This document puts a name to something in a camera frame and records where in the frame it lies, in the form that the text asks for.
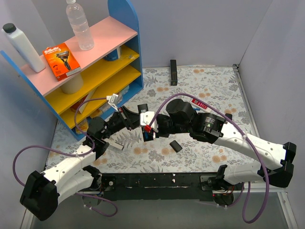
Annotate black remote with buttons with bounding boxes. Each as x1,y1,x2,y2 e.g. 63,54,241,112
137,104,149,114

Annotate cream cylinder on shelf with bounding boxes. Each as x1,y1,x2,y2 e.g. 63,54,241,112
60,74,83,94

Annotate silver white remote control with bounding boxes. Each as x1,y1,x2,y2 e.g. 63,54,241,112
105,139,124,151

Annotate orange razor box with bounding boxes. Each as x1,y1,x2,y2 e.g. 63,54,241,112
42,43,81,81

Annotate red white remote control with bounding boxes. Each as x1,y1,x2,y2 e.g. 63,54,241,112
191,99,212,113

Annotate plain black remote control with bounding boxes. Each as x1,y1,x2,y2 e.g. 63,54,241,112
142,125,155,142

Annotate floral table mat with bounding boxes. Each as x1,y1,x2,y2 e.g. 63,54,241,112
45,66,266,174

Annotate clear plastic water bottle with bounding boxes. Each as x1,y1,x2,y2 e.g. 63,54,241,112
66,0,94,51

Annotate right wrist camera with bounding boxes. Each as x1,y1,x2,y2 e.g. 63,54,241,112
140,111,158,133

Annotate blue white can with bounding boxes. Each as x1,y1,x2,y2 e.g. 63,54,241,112
103,47,122,62

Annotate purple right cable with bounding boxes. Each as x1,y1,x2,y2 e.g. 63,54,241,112
147,93,270,224

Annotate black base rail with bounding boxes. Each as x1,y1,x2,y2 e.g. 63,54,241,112
78,164,246,206

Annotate black box at back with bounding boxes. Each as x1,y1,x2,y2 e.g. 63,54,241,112
170,59,178,86

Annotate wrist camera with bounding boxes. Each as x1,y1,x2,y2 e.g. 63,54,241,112
140,111,158,133
106,94,119,112

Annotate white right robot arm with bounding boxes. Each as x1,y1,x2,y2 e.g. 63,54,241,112
153,99,296,190

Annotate blue pink yellow shelf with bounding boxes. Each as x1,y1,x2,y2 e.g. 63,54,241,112
1,0,143,140

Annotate tissue packs on shelf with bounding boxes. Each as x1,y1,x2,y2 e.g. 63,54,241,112
71,87,122,134

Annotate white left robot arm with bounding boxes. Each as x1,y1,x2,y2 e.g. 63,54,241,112
20,106,140,221

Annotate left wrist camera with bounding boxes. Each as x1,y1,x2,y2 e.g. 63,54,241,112
106,94,119,112

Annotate white bottle black cap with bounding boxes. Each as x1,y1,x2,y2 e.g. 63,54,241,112
2,23,46,73

